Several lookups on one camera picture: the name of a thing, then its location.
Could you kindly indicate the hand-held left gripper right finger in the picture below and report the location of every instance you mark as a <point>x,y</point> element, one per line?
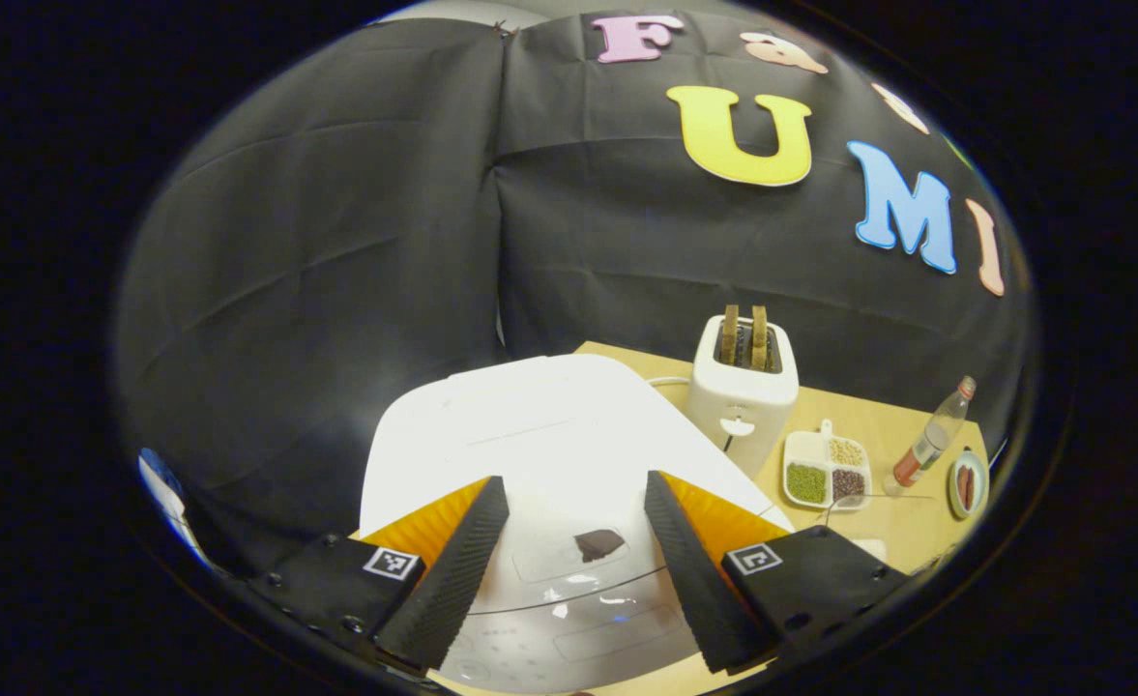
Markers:
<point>699,590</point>

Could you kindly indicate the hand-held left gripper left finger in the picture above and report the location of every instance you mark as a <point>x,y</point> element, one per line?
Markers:
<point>443,585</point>

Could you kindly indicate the white rice cooker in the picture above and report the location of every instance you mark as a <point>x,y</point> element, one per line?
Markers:
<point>549,435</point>

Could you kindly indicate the round plate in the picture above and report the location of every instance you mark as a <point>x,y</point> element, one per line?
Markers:
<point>979,483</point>

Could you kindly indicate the toasted bread slice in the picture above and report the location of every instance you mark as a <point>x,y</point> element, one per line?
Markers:
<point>760,336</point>
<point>729,333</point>

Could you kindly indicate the glass bottle with red label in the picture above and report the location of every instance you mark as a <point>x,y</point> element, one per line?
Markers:
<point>931,440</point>

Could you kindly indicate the white divided grain dish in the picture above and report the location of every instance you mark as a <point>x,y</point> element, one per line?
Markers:
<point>825,464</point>

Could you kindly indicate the brown sausage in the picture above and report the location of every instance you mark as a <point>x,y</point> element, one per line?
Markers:
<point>971,481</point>
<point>963,483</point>

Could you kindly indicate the black backdrop cloth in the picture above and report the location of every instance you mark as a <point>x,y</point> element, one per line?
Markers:
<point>317,242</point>

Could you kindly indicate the white toaster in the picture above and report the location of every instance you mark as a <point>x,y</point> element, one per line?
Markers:
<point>738,416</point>

